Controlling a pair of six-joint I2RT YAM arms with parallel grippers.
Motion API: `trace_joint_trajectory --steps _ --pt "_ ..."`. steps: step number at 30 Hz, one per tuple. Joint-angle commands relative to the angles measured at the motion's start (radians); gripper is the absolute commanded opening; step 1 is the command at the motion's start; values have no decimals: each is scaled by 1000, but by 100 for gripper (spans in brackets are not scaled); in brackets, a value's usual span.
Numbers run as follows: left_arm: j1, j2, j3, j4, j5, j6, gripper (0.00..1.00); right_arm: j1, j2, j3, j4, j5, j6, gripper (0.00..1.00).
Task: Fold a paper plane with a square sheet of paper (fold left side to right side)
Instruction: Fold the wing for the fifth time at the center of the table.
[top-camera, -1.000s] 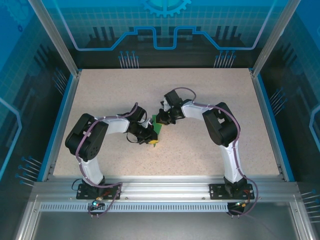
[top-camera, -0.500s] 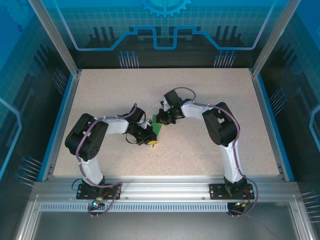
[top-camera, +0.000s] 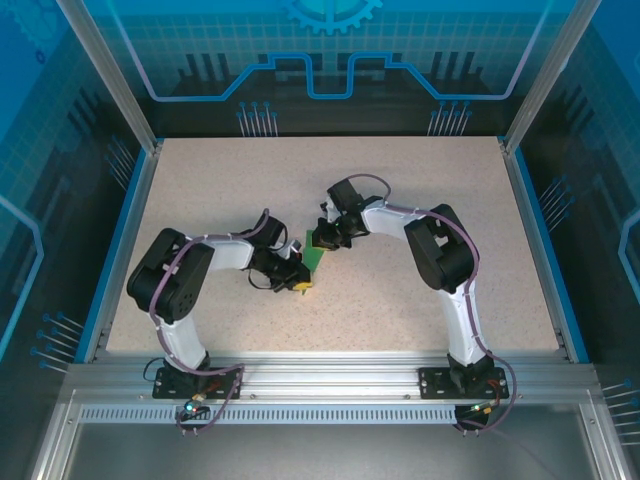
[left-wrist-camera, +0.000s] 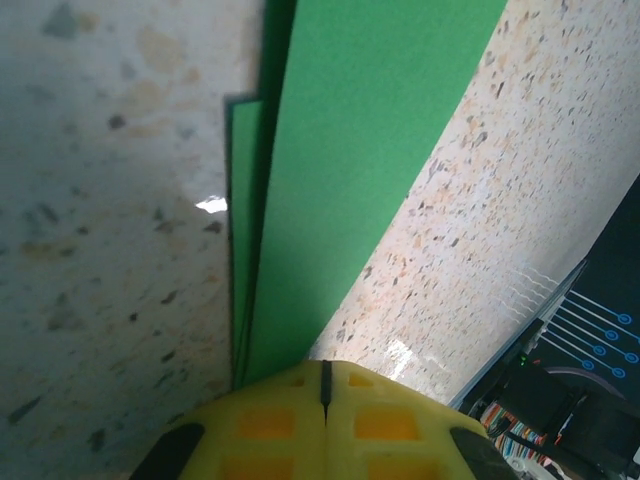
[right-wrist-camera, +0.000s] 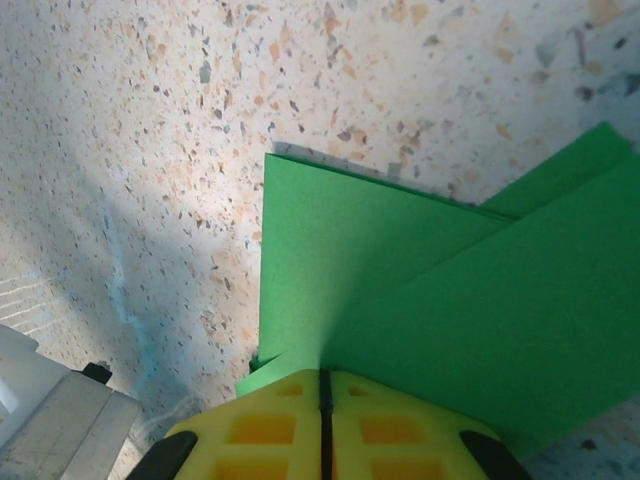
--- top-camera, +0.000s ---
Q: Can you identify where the aluminium right frame post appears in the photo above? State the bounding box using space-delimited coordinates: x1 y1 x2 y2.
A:
501 0 592 155

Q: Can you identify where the aluminium left side rail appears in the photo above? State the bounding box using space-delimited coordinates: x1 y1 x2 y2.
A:
82 142 166 364

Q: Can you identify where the aluminium mounting rail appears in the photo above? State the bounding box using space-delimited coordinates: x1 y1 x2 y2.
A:
64 351 599 401

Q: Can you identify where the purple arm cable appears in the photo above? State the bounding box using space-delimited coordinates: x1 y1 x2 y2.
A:
347 173 519 437
148 207 246 437

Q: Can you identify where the aluminium frame post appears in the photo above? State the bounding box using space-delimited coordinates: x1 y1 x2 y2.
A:
53 0 165 154
501 0 592 155

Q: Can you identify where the green paper sheet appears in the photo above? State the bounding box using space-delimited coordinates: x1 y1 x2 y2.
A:
302 228 329 274

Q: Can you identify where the left cable connector green light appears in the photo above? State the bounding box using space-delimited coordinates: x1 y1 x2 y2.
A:
182 393 209 416

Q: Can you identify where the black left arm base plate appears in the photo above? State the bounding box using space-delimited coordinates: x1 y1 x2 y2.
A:
152 366 245 401

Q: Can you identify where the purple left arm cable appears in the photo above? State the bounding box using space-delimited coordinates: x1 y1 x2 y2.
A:
148 207 246 437

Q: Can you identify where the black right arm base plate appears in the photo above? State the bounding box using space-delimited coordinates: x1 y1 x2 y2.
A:
417 366 511 401

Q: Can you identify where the aluminium right side rail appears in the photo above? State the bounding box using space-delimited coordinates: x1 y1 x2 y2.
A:
501 142 581 364

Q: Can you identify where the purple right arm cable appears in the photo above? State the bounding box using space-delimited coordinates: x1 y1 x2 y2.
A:
347 173 519 437

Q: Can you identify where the aluminium left frame post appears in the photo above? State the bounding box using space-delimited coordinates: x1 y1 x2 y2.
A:
53 0 165 154

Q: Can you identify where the slotted grey cable duct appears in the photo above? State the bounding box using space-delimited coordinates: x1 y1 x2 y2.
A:
78 405 460 425

